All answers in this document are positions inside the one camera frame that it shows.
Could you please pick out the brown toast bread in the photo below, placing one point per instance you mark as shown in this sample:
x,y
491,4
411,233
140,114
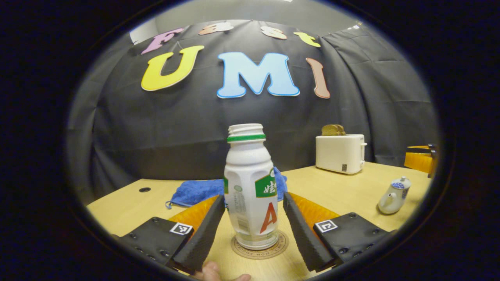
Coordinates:
x,y
333,130

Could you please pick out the white plastic water bottle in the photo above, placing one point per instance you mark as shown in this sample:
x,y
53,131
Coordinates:
x,y
250,183

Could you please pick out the blue towel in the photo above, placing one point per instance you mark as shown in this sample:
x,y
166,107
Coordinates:
x,y
195,191

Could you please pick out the white toaster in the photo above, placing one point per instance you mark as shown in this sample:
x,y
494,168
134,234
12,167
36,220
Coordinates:
x,y
340,154

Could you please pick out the white blue-flowered teacup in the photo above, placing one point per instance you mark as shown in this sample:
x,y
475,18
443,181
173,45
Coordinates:
x,y
390,203

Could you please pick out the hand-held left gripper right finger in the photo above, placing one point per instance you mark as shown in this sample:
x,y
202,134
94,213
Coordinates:
x,y
304,238

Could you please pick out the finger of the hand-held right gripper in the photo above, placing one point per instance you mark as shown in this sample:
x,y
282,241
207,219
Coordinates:
x,y
418,162
420,148

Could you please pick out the black backdrop cloth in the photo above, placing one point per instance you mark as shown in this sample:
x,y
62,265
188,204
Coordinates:
x,y
175,125

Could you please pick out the round brown coaster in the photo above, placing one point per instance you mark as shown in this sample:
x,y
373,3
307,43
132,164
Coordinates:
x,y
280,244

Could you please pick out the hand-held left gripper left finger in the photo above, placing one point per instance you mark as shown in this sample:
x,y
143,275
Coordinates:
x,y
203,238

